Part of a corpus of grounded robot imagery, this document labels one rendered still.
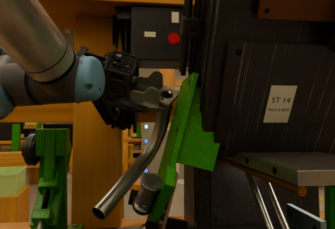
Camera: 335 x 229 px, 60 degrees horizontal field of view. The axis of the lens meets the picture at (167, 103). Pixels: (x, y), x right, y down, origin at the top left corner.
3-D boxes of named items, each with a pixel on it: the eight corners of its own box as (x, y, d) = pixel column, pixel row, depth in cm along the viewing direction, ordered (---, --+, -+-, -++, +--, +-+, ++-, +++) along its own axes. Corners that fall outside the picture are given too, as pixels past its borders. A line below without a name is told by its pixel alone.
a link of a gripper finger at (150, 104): (176, 100, 55) (130, 83, 56) (168, 121, 59) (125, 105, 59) (179, 90, 58) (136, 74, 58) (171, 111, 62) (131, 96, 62)
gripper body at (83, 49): (133, 77, 54) (70, 59, 53) (126, 110, 60) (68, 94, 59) (140, 56, 60) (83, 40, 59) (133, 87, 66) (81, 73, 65)
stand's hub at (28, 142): (31, 167, 66) (32, 134, 66) (17, 168, 66) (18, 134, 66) (42, 163, 73) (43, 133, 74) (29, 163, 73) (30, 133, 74)
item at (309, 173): (422, 193, 35) (421, 168, 35) (297, 197, 33) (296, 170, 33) (270, 156, 74) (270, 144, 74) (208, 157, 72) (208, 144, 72)
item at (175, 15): (194, 60, 78) (193, 6, 79) (130, 59, 76) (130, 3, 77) (185, 69, 90) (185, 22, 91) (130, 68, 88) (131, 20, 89)
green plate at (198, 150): (208, 202, 49) (237, 84, 51) (161, 190, 49) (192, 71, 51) (193, 186, 61) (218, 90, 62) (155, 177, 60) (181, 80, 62)
